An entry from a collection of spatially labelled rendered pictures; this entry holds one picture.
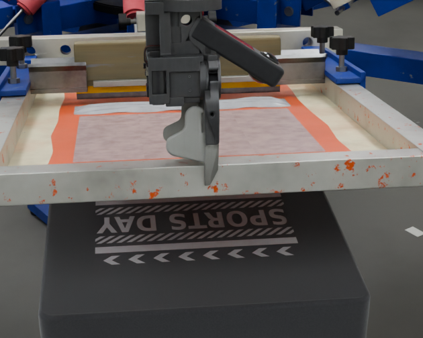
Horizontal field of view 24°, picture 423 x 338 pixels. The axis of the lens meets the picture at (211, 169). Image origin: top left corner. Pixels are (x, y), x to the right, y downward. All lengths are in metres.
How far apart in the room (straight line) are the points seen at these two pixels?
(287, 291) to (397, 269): 1.92
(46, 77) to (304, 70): 0.44
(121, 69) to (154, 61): 0.61
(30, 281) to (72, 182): 2.07
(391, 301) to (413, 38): 2.61
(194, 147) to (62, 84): 0.62
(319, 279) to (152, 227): 0.28
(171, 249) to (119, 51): 0.41
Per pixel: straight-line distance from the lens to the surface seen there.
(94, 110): 1.62
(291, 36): 1.95
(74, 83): 1.69
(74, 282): 1.38
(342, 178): 1.16
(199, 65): 1.09
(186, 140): 1.10
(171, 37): 1.10
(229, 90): 1.72
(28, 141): 1.44
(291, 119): 1.54
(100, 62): 1.69
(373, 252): 3.33
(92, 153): 1.34
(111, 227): 1.51
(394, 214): 3.57
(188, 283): 1.36
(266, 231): 1.49
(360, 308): 1.35
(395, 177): 1.17
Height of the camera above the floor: 1.68
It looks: 26 degrees down
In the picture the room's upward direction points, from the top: straight up
